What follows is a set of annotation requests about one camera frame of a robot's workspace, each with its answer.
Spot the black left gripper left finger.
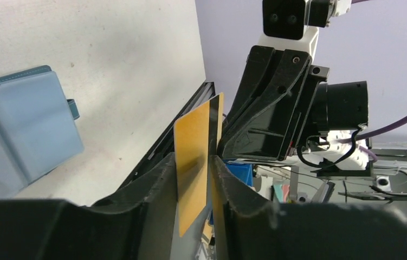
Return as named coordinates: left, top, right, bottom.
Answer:
left=0, top=154, right=177, bottom=259

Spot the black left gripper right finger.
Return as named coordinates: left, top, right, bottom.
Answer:
left=209, top=155, right=407, bottom=259

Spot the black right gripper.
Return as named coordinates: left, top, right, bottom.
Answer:
left=218, top=45, right=369, bottom=161

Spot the blue leather card holder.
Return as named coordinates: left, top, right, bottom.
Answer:
left=0, top=65, right=84, bottom=199

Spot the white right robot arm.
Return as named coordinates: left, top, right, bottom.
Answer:
left=217, top=45, right=369, bottom=172

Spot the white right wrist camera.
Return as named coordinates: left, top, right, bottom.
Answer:
left=258, top=0, right=352, bottom=57

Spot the aluminium frame rail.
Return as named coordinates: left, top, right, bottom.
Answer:
left=117, top=81, right=216, bottom=191

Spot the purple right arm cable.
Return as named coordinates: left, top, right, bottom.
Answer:
left=350, top=0, right=407, bottom=141

